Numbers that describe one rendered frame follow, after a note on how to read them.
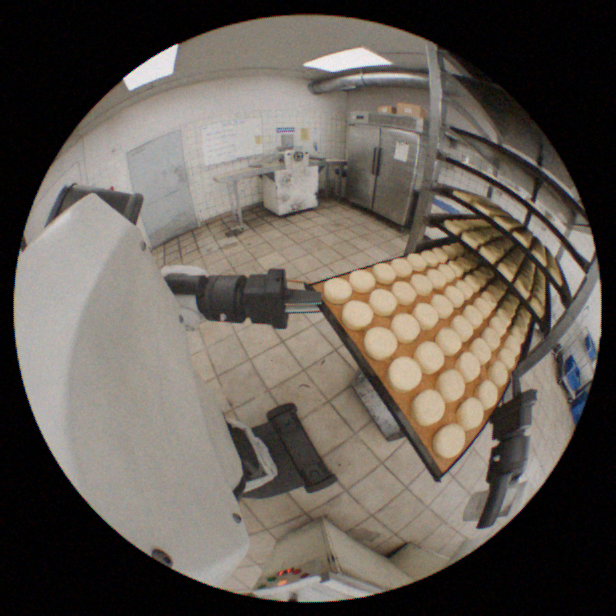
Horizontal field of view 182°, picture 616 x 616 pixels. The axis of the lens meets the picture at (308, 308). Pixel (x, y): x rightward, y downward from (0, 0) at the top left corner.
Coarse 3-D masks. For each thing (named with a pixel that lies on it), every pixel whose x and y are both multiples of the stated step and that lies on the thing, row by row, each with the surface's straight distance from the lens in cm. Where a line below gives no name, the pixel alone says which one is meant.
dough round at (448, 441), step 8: (456, 424) 31; (440, 432) 30; (448, 432) 30; (456, 432) 31; (440, 440) 29; (448, 440) 30; (456, 440) 31; (464, 440) 32; (440, 448) 29; (448, 448) 30; (456, 448) 31; (440, 456) 30; (448, 456) 30
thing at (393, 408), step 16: (400, 256) 52; (320, 304) 34; (336, 320) 33; (352, 352) 29; (368, 368) 30; (384, 400) 28; (400, 416) 29; (480, 432) 37; (416, 448) 29; (432, 464) 31
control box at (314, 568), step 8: (312, 560) 82; (296, 568) 83; (304, 568) 80; (312, 568) 77; (320, 568) 78; (264, 576) 91; (272, 576) 87; (280, 576) 84; (288, 576) 81; (296, 576) 78; (312, 576) 72; (256, 584) 87; (264, 584) 83; (272, 584) 81; (288, 584) 75; (296, 584) 75; (304, 584) 75; (256, 592) 82; (264, 592) 81; (272, 592) 80
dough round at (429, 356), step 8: (424, 344) 33; (432, 344) 33; (416, 352) 32; (424, 352) 32; (432, 352) 33; (440, 352) 33; (416, 360) 32; (424, 360) 31; (432, 360) 32; (440, 360) 33; (424, 368) 31; (432, 368) 31
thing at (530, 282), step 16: (448, 224) 56; (464, 224) 65; (480, 224) 79; (464, 240) 54; (480, 240) 60; (496, 240) 82; (496, 256) 58; (512, 256) 69; (512, 272) 55; (528, 272) 69; (528, 288) 58; (544, 288) 83; (544, 304) 61
